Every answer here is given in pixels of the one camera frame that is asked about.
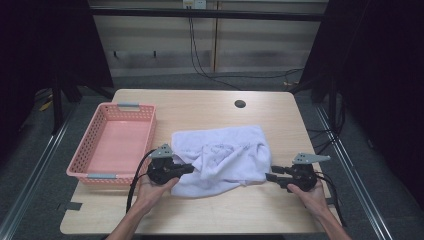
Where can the pale lavender towel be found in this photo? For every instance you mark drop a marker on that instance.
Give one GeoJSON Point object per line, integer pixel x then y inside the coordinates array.
{"type": "Point", "coordinates": [230, 153]}

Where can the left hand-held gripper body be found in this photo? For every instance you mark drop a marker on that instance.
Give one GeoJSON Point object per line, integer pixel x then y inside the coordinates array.
{"type": "Point", "coordinates": [161, 170]}

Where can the yellow floor object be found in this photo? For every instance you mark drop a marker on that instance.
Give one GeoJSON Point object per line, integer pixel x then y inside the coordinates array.
{"type": "Point", "coordinates": [46, 105]}

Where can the metal floor rail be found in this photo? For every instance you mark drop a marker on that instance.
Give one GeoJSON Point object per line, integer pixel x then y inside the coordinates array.
{"type": "Point", "coordinates": [353, 173]}
{"type": "Point", "coordinates": [33, 176]}

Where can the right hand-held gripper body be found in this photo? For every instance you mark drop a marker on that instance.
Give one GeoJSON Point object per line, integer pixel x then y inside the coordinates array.
{"type": "Point", "coordinates": [303, 176]}

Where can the person's right hand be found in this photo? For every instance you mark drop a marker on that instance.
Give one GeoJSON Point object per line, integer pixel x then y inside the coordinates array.
{"type": "Point", "coordinates": [313, 201]}

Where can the pink perforated plastic basket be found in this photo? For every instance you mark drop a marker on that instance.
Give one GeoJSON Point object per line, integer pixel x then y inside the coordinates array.
{"type": "Point", "coordinates": [116, 146]}

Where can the grey tape strip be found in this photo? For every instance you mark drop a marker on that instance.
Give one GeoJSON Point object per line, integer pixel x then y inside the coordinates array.
{"type": "Point", "coordinates": [330, 201]}

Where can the person's left hand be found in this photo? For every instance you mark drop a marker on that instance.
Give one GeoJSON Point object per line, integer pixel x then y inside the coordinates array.
{"type": "Point", "coordinates": [151, 195]}

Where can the black horizontal bar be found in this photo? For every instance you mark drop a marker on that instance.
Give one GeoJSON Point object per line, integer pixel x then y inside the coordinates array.
{"type": "Point", "coordinates": [206, 14]}

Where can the white wall socket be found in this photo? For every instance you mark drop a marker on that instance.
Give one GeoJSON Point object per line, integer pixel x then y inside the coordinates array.
{"type": "Point", "coordinates": [195, 3]}

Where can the black metal stand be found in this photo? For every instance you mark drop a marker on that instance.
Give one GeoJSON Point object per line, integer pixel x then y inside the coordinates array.
{"type": "Point", "coordinates": [57, 106]}

